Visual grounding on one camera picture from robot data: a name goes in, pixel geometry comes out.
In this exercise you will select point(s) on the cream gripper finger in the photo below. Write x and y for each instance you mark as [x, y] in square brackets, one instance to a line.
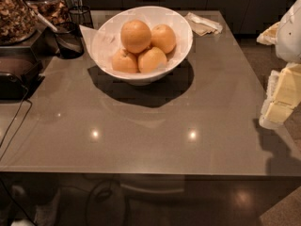
[269, 36]
[283, 95]

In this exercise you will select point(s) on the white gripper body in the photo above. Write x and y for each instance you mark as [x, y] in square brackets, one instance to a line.
[290, 35]

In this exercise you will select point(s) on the orange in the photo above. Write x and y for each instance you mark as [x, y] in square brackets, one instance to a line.
[163, 37]
[151, 59]
[135, 36]
[124, 61]

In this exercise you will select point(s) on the white ceramic bowl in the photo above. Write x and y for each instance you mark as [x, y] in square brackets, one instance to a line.
[106, 41]

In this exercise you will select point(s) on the crumpled beige napkin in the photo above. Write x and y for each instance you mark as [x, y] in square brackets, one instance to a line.
[203, 26]

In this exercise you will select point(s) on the white paper liner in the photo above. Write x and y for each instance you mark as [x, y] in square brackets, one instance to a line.
[89, 36]

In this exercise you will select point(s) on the black mesh cup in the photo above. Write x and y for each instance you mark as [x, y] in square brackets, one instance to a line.
[81, 15]

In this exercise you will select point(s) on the dark glass cup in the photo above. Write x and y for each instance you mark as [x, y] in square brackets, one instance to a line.
[68, 40]

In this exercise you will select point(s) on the small glass snack jar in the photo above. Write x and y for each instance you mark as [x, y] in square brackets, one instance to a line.
[55, 11]

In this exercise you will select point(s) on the black box appliance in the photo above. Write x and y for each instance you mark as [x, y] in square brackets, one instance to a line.
[20, 70]

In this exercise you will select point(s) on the large glass snack jar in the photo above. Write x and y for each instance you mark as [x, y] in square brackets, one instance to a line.
[17, 22]

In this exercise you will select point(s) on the white spoon handle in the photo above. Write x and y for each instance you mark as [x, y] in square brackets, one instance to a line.
[44, 21]

